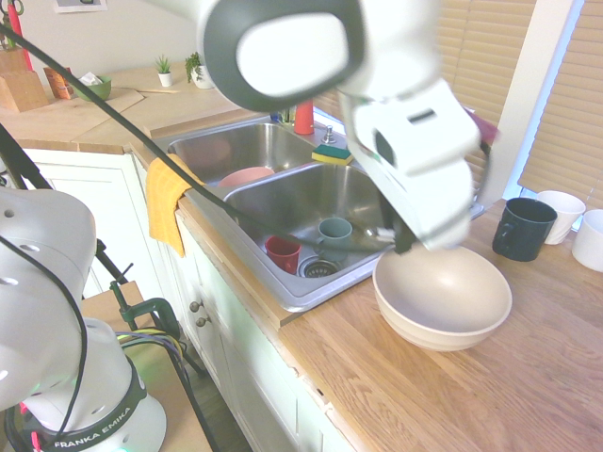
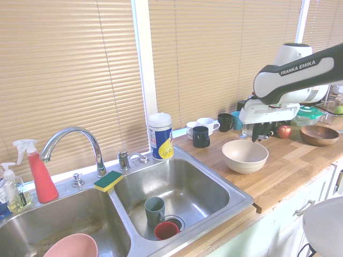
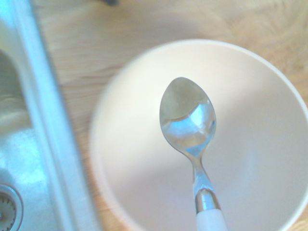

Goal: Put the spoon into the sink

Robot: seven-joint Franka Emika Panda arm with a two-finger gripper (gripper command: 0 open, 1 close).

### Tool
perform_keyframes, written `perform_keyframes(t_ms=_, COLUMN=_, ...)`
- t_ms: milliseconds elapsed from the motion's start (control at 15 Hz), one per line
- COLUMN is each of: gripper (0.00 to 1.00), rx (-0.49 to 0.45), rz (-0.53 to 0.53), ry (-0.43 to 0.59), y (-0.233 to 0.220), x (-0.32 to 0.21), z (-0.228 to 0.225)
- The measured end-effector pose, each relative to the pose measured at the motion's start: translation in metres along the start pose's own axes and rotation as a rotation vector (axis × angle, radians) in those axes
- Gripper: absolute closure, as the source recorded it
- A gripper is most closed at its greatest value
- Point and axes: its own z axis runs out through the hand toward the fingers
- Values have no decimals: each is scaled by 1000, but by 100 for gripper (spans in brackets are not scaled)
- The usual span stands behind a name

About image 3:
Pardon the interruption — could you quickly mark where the metal sink drain strainer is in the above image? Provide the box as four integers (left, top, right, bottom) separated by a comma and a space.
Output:
0, 182, 25, 231

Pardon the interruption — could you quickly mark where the stainless steel double sink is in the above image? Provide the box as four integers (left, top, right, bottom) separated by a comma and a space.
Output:
0, 0, 98, 231

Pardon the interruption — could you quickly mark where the metal spoon with white handle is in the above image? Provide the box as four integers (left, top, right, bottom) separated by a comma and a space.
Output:
158, 77, 228, 231

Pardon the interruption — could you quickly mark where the cream bowl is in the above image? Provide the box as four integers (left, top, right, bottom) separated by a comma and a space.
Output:
89, 39, 308, 231

